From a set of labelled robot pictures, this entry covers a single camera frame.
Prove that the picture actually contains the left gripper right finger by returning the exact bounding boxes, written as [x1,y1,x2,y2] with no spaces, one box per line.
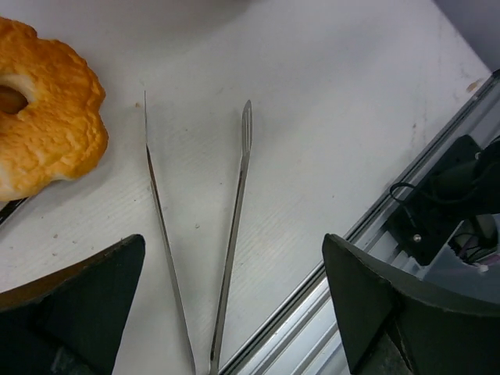
[322,234,499,374]

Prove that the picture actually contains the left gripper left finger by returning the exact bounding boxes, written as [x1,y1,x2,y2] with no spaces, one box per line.
[1,234,145,374]

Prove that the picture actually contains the round twisted fake bread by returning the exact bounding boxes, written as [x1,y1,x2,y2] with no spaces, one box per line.
[1,18,109,202]

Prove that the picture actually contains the metal tongs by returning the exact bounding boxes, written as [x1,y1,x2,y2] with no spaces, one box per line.
[145,101,253,374]

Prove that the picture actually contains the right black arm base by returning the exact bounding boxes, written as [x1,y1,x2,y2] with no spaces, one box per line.
[387,135,499,266]

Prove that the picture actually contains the strawberry pattern tray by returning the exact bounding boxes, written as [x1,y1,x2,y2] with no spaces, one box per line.
[0,198,27,225]

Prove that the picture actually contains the aluminium frame rail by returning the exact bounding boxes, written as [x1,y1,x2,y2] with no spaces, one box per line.
[221,73,499,374]

